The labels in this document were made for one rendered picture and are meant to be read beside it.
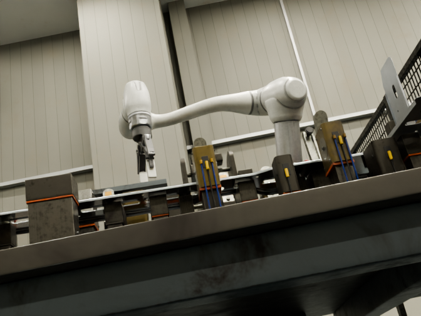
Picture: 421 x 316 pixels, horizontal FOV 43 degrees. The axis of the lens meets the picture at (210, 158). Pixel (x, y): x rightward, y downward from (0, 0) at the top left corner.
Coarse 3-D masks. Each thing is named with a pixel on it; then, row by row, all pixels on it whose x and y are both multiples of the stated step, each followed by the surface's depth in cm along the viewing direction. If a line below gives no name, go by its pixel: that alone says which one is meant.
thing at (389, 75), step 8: (384, 64) 177; (392, 64) 172; (384, 72) 178; (392, 72) 172; (384, 80) 179; (392, 80) 173; (384, 88) 180; (400, 88) 169; (392, 96) 175; (400, 96) 169; (392, 104) 176; (400, 104) 170; (408, 104) 165; (392, 112) 177; (400, 112) 171
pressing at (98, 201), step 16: (320, 160) 151; (240, 176) 151; (256, 176) 156; (272, 176) 158; (128, 192) 149; (144, 192) 152; (160, 192) 154; (176, 192) 156; (224, 192) 164; (272, 192) 170; (80, 208) 154; (128, 208) 161; (144, 208) 164; (176, 208) 166; (16, 224) 157
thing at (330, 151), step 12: (324, 132) 140; (336, 132) 140; (324, 144) 141; (336, 144) 138; (324, 156) 143; (336, 156) 137; (348, 156) 137; (324, 168) 144; (336, 168) 137; (348, 168) 136; (336, 180) 137; (348, 180) 136
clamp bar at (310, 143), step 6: (306, 132) 182; (312, 132) 182; (306, 138) 184; (312, 138) 184; (306, 144) 182; (312, 144) 183; (312, 150) 182; (318, 150) 181; (312, 156) 180; (318, 156) 180
